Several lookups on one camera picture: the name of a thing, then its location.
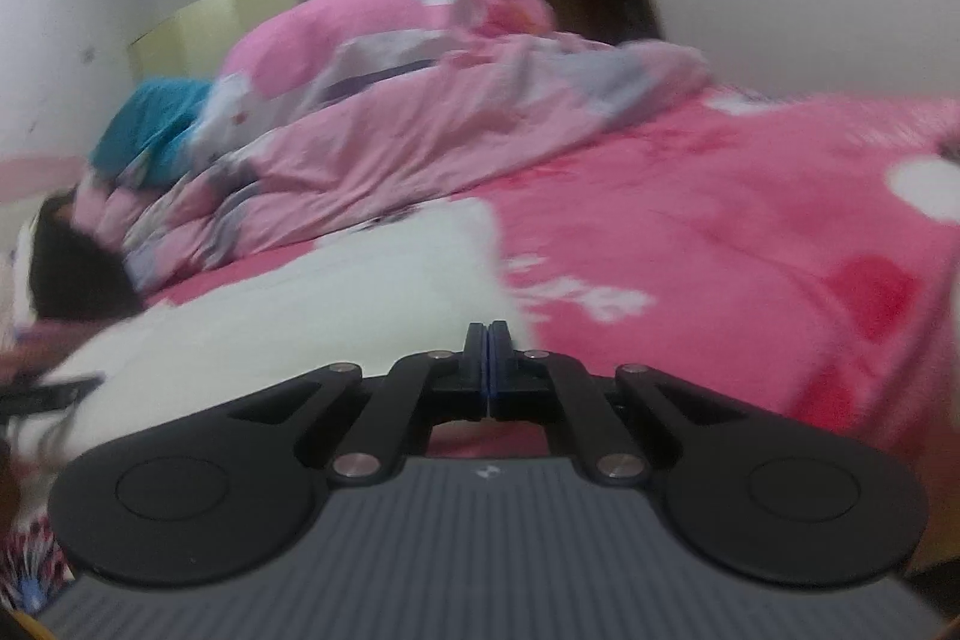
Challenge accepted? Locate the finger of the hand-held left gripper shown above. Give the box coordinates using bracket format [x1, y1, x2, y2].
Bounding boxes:
[0, 374, 104, 420]

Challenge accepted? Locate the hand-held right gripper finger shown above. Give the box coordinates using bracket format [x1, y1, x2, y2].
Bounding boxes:
[229, 321, 489, 485]
[488, 321, 740, 485]

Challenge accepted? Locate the cream white sweater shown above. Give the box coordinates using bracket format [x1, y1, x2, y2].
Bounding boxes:
[15, 201, 527, 470]

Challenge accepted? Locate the stack of folded clothes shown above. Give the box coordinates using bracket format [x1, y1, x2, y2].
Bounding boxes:
[0, 235, 46, 386]

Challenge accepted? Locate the black folded garment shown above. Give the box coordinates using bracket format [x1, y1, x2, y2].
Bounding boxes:
[30, 194, 149, 324]

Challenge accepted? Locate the pink and white headboard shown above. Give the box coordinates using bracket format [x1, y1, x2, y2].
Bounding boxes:
[0, 156, 92, 208]

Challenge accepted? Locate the pink patterned quilt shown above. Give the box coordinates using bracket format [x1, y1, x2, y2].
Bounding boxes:
[75, 0, 715, 290]

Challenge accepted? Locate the pink floral blanket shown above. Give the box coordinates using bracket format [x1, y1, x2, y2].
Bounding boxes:
[0, 92, 960, 615]

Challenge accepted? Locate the teal pillow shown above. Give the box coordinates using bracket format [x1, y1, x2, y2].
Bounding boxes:
[90, 77, 216, 185]

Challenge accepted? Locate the pale yellow wardrobe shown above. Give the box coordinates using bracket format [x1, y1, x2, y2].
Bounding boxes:
[127, 0, 317, 84]

